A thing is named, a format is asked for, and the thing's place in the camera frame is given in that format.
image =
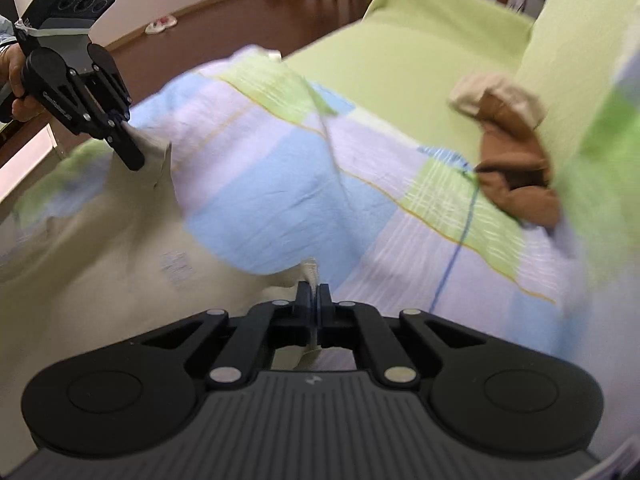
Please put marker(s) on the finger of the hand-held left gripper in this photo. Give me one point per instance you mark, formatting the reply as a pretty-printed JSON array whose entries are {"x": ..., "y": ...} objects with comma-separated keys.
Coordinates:
[
  {"x": 117, "y": 95},
  {"x": 127, "y": 152}
]

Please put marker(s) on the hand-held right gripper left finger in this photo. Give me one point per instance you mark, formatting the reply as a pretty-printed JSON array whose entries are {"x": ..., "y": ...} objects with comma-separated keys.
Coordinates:
[{"x": 306, "y": 300}]

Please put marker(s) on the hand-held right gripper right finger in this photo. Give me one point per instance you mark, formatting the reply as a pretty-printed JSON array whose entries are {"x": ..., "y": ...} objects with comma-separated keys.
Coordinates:
[{"x": 325, "y": 300}]

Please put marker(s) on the checked bedsheet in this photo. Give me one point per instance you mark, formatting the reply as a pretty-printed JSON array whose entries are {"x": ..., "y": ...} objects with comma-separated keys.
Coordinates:
[{"x": 280, "y": 185}]

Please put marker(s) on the person's left hand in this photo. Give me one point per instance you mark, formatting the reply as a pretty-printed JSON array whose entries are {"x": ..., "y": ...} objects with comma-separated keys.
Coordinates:
[{"x": 12, "y": 67}]

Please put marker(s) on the pink white slipper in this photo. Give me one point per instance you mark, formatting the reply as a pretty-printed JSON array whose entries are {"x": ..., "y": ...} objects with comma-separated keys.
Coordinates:
[
  {"x": 152, "y": 28},
  {"x": 167, "y": 22}
]

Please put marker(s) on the tan garment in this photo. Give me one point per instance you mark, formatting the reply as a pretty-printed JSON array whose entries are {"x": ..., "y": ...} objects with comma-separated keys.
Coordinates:
[{"x": 520, "y": 175}]

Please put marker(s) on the green covered sofa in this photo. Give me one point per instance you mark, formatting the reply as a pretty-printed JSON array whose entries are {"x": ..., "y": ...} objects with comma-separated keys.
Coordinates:
[{"x": 410, "y": 60}]

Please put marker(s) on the light beige garment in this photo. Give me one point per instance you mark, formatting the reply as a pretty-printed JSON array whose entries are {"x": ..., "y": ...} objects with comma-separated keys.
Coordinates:
[{"x": 480, "y": 92}]

